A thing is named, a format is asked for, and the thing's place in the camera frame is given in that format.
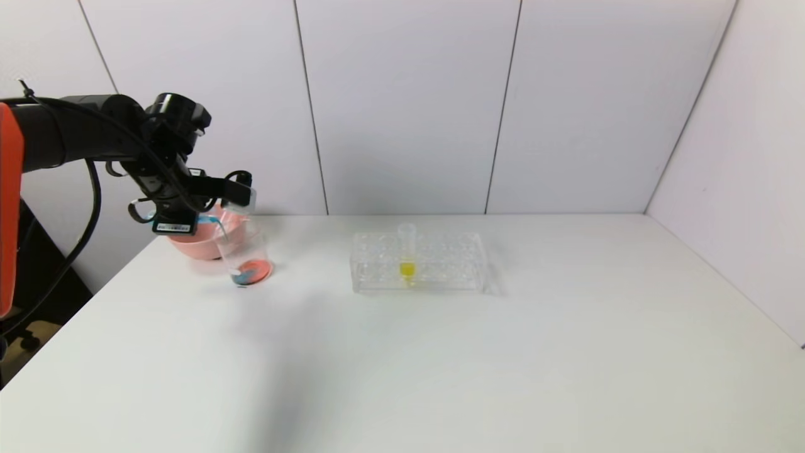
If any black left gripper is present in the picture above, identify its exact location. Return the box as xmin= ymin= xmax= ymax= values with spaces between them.
xmin=152 ymin=189 xmax=199 ymax=236

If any test tube with blue pigment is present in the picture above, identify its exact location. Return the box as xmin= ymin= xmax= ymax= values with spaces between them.
xmin=197 ymin=201 xmax=238 ymax=245

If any test tube with yellow pigment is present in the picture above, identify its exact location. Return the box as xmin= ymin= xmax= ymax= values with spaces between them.
xmin=398 ymin=223 xmax=418 ymax=285

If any clear acrylic test tube rack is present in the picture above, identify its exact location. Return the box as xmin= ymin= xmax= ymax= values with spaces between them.
xmin=350 ymin=232 xmax=489 ymax=295

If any pink bowl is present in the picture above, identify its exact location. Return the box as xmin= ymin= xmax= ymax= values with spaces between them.
xmin=166 ymin=204 xmax=249 ymax=262

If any clear glass beaker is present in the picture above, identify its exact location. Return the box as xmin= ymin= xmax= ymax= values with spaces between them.
xmin=214 ymin=214 xmax=275 ymax=289

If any black chair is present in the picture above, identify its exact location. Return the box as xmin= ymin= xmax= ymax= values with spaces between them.
xmin=0 ymin=201 xmax=93 ymax=378

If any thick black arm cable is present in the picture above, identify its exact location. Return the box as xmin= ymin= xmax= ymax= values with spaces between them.
xmin=0 ymin=160 xmax=103 ymax=337

